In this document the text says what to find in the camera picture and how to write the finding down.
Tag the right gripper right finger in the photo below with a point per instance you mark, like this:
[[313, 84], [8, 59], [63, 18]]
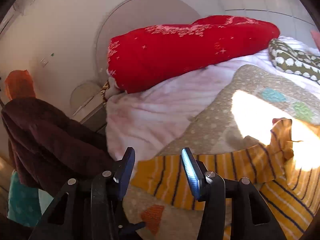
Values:
[[251, 216]]

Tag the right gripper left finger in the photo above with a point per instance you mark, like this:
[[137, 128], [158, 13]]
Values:
[[91, 209]]

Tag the yellow striped knit sweater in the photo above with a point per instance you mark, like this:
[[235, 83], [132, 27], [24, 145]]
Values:
[[287, 171]]

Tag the teal dotted cloth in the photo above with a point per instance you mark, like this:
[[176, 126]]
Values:
[[26, 205]]

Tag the dark maroon garment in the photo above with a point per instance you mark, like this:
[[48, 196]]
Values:
[[49, 148]]

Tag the white pink bed sheet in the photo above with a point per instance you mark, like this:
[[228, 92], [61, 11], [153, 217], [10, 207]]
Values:
[[150, 120]]

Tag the quilted patchwork bedspread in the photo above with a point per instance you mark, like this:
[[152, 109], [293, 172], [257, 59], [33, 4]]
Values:
[[241, 116]]

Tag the orange cloth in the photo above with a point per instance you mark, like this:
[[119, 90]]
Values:
[[19, 84]]

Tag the red patterned long pillow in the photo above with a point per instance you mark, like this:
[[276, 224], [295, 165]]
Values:
[[144, 57]]

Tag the green hedgehog print pillow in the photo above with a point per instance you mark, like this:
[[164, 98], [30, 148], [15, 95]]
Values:
[[290, 61]]

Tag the pink checked pillow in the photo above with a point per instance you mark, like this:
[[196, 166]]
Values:
[[316, 37]]

